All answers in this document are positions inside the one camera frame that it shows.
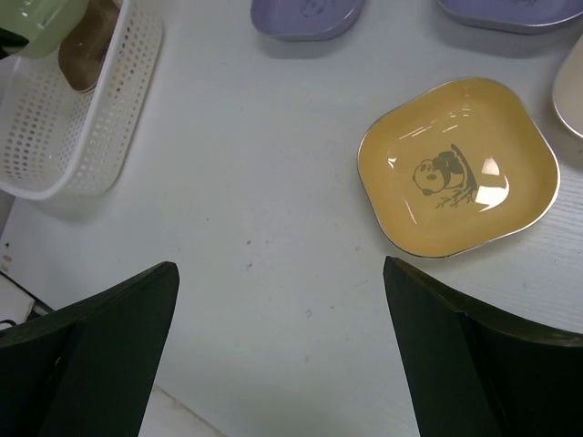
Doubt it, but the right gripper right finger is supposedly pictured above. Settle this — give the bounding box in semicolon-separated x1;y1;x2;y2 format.
384;257;582;436

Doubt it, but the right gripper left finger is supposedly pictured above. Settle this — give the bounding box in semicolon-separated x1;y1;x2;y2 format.
1;261;179;436

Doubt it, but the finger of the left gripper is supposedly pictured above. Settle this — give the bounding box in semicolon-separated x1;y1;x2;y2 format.
0;27;28;59

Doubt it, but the green panda plate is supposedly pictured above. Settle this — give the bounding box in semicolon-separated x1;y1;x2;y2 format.
1;0;88;59

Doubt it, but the brown panda plate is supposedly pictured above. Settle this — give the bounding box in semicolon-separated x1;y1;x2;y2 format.
58;0;120;94

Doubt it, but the yellow panda plate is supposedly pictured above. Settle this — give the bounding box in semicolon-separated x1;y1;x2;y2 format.
357;77;560;259

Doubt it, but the purple panda plate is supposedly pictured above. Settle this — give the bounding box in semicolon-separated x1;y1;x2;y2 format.
436;0;582;36
250;0;365;42

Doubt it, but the cream panda plate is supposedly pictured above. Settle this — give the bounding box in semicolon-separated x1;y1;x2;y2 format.
552;37;583;139

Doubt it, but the white perforated plastic bin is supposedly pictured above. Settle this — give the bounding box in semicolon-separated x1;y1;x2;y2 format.
1;1;163;200

